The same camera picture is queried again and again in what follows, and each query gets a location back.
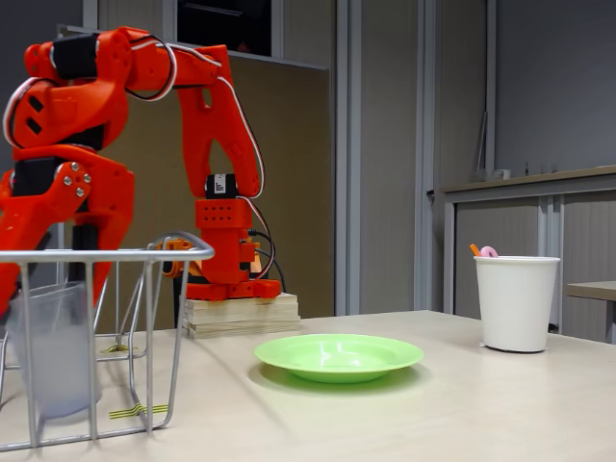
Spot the grey cabinet with counter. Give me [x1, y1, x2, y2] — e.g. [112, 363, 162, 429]
[440, 165, 616, 344]

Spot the metal wire dish rack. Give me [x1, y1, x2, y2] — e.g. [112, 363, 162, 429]
[0, 231, 216, 451]

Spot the light orange clamp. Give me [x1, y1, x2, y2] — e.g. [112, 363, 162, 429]
[146, 237, 226, 281]

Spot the white wrist servo cable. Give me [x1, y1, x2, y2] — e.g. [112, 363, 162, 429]
[2, 76, 64, 149]

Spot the brown partition board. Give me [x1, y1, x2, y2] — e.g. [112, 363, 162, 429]
[56, 24, 333, 333]

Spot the wooden base block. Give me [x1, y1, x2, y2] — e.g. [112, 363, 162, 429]
[184, 293, 301, 340]

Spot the beige side table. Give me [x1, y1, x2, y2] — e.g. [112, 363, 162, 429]
[566, 280, 616, 346]

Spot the dark window pane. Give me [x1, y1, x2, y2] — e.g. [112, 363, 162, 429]
[176, 0, 273, 58]

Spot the green plastic plate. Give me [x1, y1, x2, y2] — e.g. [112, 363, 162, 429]
[253, 333, 425, 385]

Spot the translucent plastic cup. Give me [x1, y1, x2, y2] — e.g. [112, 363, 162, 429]
[4, 281, 105, 420]

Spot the white paper cup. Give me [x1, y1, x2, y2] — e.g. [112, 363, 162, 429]
[474, 255, 562, 354]

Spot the black power cable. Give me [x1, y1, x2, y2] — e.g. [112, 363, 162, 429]
[247, 229, 288, 295]

